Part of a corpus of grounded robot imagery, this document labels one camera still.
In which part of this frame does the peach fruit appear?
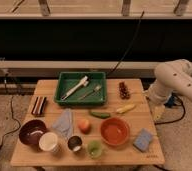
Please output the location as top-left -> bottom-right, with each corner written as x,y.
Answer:
78,119 -> 91,134

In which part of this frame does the brown striped block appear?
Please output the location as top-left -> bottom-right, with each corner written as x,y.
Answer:
31,96 -> 46,117

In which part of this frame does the black hanging cable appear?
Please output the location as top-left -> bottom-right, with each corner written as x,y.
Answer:
107,10 -> 145,77

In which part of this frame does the black floor cable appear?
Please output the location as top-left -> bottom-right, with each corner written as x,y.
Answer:
0,74 -> 23,168
154,94 -> 187,126

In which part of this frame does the black floor cable right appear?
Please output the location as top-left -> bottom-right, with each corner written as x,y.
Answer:
154,94 -> 187,126

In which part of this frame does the red grape bunch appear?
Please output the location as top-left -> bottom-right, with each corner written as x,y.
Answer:
119,82 -> 130,99

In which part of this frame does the blue sponge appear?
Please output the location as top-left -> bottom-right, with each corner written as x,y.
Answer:
133,129 -> 153,152

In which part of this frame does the orange bowl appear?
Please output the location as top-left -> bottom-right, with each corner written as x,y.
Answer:
100,117 -> 130,147

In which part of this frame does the white cup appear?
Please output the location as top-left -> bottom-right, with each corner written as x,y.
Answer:
39,132 -> 59,153

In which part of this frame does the green cucumber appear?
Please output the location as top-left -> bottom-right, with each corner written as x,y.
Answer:
89,111 -> 111,119

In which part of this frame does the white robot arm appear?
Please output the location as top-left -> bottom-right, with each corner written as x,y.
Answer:
146,59 -> 192,121

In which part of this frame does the green plastic tray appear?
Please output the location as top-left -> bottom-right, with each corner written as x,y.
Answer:
54,72 -> 107,106

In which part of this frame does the purple bowl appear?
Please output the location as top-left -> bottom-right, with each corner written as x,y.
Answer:
19,119 -> 47,146

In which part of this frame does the green cup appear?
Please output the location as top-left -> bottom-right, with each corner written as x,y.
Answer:
87,140 -> 103,159

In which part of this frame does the small metal cup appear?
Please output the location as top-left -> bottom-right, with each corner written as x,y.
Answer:
67,136 -> 82,152

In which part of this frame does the metal fork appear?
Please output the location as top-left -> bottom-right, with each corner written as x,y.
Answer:
78,85 -> 101,100

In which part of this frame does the black floor cable left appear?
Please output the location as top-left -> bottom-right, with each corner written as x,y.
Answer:
0,74 -> 23,168

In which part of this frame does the blue cloth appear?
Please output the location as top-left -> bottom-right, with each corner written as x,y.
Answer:
52,108 -> 73,139

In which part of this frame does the blue power plug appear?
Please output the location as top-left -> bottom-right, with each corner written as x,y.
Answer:
165,95 -> 175,108

